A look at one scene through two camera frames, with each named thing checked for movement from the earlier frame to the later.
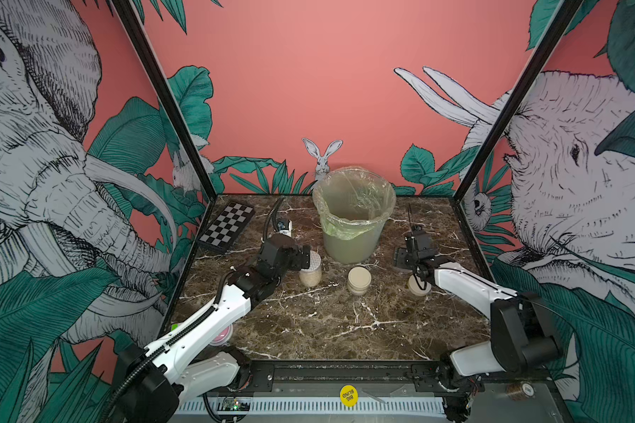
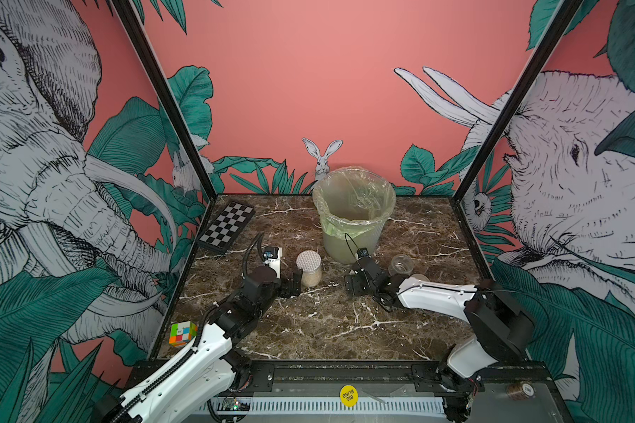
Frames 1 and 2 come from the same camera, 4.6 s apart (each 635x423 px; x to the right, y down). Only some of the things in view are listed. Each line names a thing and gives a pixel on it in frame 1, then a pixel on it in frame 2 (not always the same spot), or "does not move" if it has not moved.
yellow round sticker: [349, 396] does not move
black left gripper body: [295, 263] → [282, 288]
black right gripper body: [404, 258] → [359, 288]
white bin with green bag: [353, 204] does not move
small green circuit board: [235, 404] does not move
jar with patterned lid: [311, 277] does not move
